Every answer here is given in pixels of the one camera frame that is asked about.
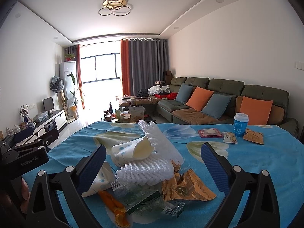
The white paper cup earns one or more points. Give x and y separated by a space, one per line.
102 181
136 150

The flower vase on cabinet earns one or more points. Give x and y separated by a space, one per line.
24 112

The cluttered coffee table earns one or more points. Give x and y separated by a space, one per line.
130 111

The blue cushion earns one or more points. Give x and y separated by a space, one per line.
184 93
216 106

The gold foil snack wrapper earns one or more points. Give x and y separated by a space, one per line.
186 187

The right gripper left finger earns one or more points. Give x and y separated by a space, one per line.
45 210

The white standing air conditioner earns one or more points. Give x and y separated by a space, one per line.
67 71

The red snack packet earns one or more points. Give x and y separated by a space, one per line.
210 133

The white small snack packet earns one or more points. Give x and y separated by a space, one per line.
229 138

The tall green floor plant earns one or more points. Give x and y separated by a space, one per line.
72 94

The blue cushion near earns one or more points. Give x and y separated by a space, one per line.
216 106

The small black monitor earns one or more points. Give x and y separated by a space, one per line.
48 104

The covered standing fan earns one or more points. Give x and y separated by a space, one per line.
56 85

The green sectional sofa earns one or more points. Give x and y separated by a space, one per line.
179 113

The blue floral tablecloth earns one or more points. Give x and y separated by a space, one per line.
281 155

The orange cushion near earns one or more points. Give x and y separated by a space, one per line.
258 111

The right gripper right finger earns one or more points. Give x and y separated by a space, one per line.
261 209

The grey orange right curtain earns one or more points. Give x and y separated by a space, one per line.
143 62

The brown paper snack bag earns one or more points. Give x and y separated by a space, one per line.
253 136

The left orange grey curtain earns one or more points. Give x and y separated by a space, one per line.
75 51

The white foam fruit net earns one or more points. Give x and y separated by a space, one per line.
158 166

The clear green plastic wrapper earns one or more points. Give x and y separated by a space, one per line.
145 200

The orange cushion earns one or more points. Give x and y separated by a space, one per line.
199 98
258 111

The potted plant on conditioner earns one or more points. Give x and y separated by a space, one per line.
69 57

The blue paper coffee cup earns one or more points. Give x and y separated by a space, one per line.
240 123

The black white tv cabinet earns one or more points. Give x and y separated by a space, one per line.
56 119

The orange peel strip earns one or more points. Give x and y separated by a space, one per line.
116 208

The orange cushion far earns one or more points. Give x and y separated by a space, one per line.
199 98

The blue cushion far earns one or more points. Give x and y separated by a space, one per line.
184 93

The left hand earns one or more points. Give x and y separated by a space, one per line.
15 197

